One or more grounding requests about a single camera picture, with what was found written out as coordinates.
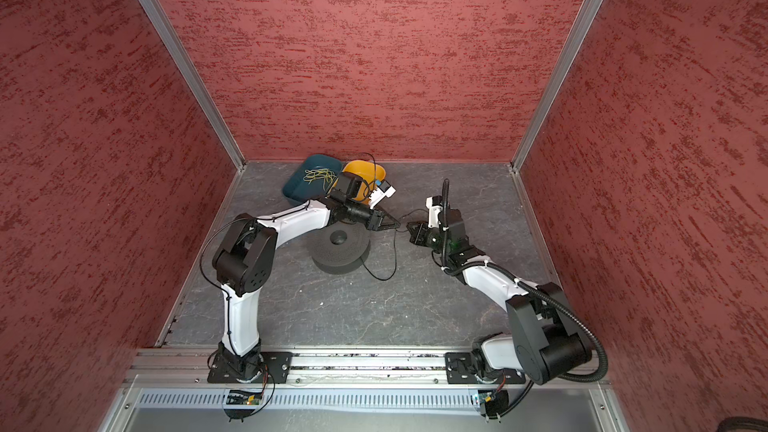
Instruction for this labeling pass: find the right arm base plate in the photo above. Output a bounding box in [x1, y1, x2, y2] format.
[444, 351, 526, 385]

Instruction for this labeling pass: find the yellow thin cable bundle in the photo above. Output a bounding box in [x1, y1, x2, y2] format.
[302, 167, 338, 190]

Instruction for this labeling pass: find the grey cable spool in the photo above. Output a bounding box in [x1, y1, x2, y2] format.
[307, 222, 371, 275]

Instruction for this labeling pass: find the right aluminium corner post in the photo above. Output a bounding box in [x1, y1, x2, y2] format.
[511, 0, 604, 174]

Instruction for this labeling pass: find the left aluminium corner post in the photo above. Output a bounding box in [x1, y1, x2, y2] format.
[138, 0, 247, 172]

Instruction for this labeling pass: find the black corrugated hose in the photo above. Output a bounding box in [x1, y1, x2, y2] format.
[440, 178, 610, 383]

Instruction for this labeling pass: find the black cable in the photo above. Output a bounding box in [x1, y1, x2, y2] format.
[359, 208, 430, 282]

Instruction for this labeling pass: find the aluminium front rail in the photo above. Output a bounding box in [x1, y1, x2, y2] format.
[125, 346, 610, 389]

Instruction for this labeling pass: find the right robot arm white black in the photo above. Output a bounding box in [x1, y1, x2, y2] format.
[407, 209, 609, 385]

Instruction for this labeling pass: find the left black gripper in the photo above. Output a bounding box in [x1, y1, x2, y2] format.
[346, 198, 401, 232]

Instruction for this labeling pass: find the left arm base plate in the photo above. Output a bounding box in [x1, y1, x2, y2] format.
[207, 349, 294, 386]

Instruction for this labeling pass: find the white vented cable duct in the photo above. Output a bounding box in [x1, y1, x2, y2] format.
[135, 388, 479, 415]

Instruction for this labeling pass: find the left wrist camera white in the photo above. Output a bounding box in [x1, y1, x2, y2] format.
[368, 180, 396, 209]

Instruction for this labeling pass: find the yellow plastic bin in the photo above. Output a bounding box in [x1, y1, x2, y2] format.
[342, 160, 386, 203]

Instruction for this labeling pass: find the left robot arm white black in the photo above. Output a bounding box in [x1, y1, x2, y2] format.
[209, 172, 400, 383]

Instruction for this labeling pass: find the aluminium corner post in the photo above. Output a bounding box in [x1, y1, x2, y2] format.
[138, 0, 247, 172]
[511, 0, 604, 174]

